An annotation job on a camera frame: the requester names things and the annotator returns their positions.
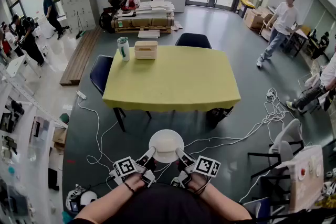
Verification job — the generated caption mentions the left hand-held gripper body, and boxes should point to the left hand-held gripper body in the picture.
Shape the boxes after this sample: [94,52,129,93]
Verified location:
[109,146,159,189]

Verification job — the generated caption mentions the black wrist band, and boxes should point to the black wrist band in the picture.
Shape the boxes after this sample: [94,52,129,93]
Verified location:
[193,183,209,196]

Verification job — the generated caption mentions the red helmet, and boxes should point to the red helmet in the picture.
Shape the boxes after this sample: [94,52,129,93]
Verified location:
[124,0,142,11]

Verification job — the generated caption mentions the beige storage box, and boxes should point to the beige storage box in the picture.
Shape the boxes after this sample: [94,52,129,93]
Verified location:
[134,40,159,60]

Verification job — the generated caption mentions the grey metal lockers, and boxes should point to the grey metal lockers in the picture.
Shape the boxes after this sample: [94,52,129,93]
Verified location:
[54,0,97,35]

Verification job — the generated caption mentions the person's black and white shoe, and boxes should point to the person's black and white shoe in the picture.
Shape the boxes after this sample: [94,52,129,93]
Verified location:
[170,176,185,189]

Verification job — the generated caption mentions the green broom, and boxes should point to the green broom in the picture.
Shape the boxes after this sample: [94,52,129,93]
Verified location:
[75,13,87,40]

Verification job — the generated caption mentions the person's left forearm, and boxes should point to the person's left forearm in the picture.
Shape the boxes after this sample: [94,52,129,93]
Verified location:
[74,182,139,224]

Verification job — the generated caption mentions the pallet of cardboard boxes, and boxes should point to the pallet of cardboard boxes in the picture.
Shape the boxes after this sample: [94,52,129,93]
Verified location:
[110,0,176,35]

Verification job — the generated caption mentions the yellow-clothed table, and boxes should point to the yellow-clothed table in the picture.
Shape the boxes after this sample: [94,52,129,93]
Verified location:
[102,44,242,132]

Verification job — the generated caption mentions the wooden plank platform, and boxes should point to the wooden plank platform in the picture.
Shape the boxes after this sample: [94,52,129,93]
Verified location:
[59,25,102,87]

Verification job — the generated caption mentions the white folding table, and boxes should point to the white folding table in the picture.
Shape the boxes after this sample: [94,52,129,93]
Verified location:
[5,54,43,97]

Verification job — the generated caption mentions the dark blue chair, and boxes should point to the dark blue chair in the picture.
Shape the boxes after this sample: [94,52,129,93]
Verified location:
[89,54,127,132]
[174,33,213,49]

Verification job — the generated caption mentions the long white cable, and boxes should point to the long white cable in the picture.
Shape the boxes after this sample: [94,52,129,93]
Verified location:
[77,96,124,182]

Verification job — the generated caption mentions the open cardboard box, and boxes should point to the open cardboard box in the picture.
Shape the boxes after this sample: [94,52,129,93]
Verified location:
[243,6,274,31]

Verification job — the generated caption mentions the white storage shelf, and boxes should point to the white storage shelf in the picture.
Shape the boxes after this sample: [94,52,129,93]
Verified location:
[0,60,69,224]

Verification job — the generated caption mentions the person's right forearm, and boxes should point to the person's right forearm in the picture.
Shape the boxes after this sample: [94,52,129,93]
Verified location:
[193,183,253,221]

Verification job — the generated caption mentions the white and green water bottle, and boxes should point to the white and green water bottle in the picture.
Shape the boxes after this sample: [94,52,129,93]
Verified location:
[117,36,131,62]

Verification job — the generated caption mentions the person's left hand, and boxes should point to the person's left hand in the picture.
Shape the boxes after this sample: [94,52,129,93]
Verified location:
[124,172,146,191]

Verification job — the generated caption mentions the white plate of food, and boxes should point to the white plate of food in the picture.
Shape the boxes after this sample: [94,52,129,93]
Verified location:
[148,129,185,164]

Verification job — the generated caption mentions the black bead bracelet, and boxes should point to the black bead bracelet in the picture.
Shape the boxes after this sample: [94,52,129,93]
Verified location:
[123,182,137,195]

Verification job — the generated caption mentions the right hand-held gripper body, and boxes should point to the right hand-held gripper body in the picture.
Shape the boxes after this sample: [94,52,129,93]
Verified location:
[177,154,222,189]

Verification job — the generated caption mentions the blue plastic chair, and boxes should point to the blue plastic chair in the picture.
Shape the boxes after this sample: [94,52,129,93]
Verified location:
[241,196,273,224]

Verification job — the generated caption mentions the person's right hand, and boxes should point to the person's right hand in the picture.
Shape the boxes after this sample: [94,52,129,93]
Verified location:
[187,172,211,191]

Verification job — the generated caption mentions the white helmet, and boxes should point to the white helmet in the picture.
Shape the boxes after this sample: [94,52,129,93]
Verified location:
[65,183,98,214]

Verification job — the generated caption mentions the grey chair with black frame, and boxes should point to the grey chair with black frame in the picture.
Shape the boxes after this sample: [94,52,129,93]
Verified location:
[247,118,306,179]

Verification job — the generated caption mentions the tangled white cables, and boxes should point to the tangled white cables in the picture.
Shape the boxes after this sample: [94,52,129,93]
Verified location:
[156,88,287,174]

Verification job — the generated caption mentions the beige-clothed side table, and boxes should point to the beige-clothed side table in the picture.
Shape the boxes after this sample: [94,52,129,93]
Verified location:
[277,144,326,214]

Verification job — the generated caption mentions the person's black shirt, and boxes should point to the person's black shirt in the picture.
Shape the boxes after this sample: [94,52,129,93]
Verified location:
[97,183,226,224]

